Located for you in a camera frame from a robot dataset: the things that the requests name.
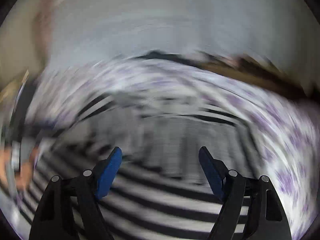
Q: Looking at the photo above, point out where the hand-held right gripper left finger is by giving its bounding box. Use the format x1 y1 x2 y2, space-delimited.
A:
29 146 123 240

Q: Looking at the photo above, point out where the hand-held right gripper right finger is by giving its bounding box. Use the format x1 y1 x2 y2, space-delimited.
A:
198 146 293 240

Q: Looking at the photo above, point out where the black and white striped sweater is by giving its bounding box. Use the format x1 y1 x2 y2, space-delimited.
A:
15 92 253 240

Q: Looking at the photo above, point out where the person's left hand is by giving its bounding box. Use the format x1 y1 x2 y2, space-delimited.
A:
0 148 40 192

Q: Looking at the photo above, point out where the purple floral bed sheet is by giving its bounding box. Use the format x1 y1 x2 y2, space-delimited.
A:
25 57 315 240

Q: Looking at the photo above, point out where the pink floral cloth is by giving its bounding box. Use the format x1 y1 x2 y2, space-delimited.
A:
32 0 60 65

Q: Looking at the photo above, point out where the white lace cover cloth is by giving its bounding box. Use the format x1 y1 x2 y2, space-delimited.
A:
47 0 313 67

